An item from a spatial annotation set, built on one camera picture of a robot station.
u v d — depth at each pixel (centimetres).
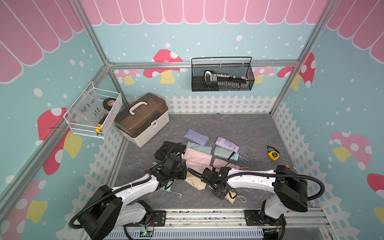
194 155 96
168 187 73
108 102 80
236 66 89
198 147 100
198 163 93
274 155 94
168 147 100
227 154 94
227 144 100
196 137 103
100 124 63
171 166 66
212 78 89
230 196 68
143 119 91
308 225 73
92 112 69
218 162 90
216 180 59
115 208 41
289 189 43
